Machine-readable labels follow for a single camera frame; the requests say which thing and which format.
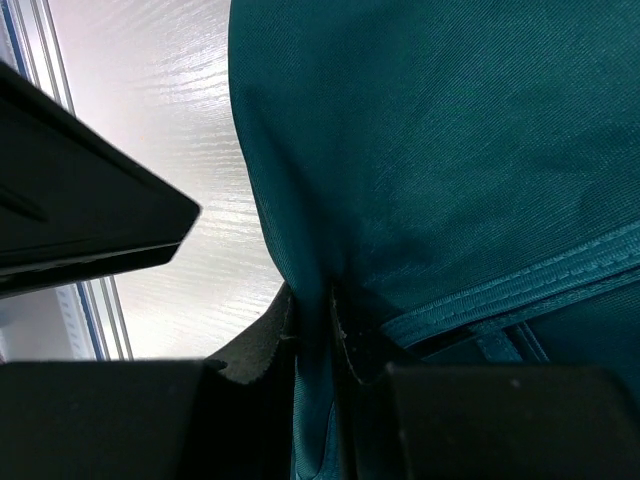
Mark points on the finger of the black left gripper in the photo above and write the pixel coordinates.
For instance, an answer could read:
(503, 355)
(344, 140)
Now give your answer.
(73, 207)

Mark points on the teal cloth napkin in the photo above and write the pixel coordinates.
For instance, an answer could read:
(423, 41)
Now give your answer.
(467, 170)

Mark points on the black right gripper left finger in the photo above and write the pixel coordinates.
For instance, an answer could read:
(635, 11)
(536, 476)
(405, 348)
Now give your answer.
(227, 416)

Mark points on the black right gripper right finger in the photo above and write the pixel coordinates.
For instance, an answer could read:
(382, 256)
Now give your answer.
(400, 418)

